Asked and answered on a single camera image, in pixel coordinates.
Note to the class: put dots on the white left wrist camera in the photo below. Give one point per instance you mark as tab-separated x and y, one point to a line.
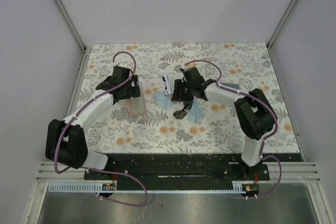
123	64

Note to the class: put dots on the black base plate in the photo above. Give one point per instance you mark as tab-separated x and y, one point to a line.
179	172

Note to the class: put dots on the light blue cloth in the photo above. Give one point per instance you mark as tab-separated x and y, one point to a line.
195	114
161	100

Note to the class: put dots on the white frame sunglasses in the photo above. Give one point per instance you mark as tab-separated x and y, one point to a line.
166	79

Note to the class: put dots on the left aluminium frame post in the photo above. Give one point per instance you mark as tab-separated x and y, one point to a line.
70	25

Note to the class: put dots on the right aluminium frame post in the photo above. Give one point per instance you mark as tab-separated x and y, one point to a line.
282	22

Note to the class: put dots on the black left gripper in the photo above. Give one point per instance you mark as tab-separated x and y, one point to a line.
134	91

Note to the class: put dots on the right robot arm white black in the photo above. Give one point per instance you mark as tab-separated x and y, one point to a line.
255	115

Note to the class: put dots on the pink glasses case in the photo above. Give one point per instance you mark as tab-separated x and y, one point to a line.
136	106

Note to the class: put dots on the white slotted cable duct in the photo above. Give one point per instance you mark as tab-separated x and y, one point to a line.
114	187

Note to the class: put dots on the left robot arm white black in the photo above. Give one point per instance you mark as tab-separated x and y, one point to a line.
66	139

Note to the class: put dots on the aluminium frame post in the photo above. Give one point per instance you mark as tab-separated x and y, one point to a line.
282	22
70	25

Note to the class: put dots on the floral table mat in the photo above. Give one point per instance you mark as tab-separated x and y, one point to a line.
246	64

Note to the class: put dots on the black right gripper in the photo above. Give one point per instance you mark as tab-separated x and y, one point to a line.
177	92

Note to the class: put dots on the black sunglasses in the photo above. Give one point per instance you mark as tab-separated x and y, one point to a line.
180	114

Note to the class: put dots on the blue-grey glasses case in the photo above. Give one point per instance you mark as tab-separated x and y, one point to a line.
232	85

